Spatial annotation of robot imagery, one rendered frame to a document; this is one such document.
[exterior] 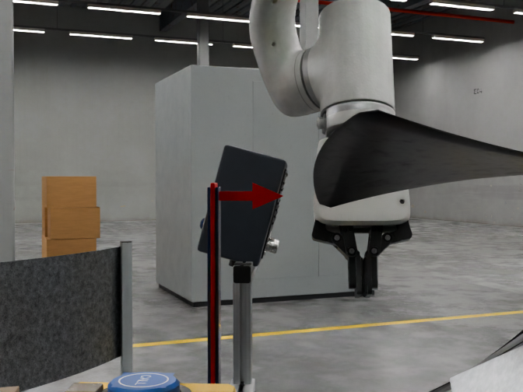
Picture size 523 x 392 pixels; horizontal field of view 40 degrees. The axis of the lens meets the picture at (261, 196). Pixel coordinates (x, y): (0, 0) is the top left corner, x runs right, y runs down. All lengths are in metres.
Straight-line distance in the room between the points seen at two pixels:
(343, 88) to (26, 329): 1.71
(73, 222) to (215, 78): 2.75
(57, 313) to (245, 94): 4.74
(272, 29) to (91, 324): 1.83
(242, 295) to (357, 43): 0.53
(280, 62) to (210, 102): 5.91
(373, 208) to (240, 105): 6.12
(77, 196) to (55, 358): 6.22
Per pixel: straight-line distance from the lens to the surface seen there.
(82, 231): 8.60
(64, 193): 8.56
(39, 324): 2.37
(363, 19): 0.83
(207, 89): 6.76
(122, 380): 0.42
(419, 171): 0.66
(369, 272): 0.76
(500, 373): 0.69
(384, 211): 0.76
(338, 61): 0.81
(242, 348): 1.21
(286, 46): 0.87
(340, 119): 0.78
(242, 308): 1.19
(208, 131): 6.73
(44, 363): 2.41
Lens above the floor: 1.20
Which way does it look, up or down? 1 degrees down
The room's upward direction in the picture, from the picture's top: straight up
